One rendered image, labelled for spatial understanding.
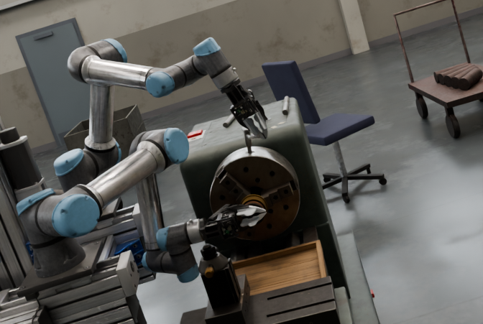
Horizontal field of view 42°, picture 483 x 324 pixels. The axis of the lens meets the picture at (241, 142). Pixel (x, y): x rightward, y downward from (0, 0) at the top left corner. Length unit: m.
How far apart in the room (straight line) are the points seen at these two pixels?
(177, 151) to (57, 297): 0.56
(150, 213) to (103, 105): 0.44
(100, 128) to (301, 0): 9.91
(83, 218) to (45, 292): 0.29
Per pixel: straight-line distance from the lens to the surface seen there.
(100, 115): 2.36
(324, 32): 12.19
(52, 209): 1.81
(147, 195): 2.16
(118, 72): 2.03
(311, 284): 1.78
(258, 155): 2.16
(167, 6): 11.96
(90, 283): 1.95
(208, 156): 2.35
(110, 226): 2.40
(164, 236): 2.08
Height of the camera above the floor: 1.77
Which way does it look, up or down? 13 degrees down
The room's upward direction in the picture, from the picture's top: 18 degrees counter-clockwise
